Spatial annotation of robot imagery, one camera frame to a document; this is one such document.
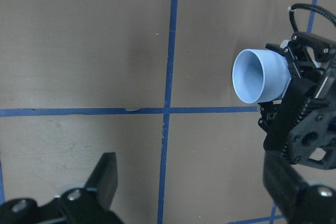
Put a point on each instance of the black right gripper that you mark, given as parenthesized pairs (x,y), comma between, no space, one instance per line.
(301,126)

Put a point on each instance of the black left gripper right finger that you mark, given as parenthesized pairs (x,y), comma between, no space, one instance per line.
(299,200)

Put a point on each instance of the light blue plastic cup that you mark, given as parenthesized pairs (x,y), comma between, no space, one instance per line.
(260,76)

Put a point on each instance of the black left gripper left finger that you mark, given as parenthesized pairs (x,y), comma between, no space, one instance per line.
(87,204)

